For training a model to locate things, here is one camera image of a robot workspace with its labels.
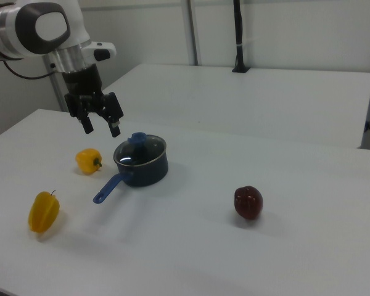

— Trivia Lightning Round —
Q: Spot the aluminium frame post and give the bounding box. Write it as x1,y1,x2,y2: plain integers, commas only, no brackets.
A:
186,0,202,66

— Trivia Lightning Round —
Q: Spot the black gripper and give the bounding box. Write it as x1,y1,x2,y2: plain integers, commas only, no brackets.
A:
60,63,125,138

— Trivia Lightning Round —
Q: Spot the dark blue saucepan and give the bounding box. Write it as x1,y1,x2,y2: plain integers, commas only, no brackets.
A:
92,134,170,205

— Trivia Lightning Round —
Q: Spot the glass lid with blue knob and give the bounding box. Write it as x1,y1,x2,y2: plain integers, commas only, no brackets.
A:
113,132,167,167

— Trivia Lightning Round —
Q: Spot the grey metal support post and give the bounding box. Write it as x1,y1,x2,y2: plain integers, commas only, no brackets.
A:
43,55,69,112

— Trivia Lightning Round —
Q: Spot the black camera stand pole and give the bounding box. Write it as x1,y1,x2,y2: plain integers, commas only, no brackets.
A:
231,0,251,73

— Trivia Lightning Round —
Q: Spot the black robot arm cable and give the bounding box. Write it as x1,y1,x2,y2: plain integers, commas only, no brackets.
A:
2,58,59,79

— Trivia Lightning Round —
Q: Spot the yellow bell pepper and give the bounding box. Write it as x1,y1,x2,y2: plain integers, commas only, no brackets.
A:
28,189,61,233
75,148,103,176

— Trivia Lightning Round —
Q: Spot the dark red apple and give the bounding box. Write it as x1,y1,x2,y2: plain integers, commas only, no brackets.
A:
233,185,264,221

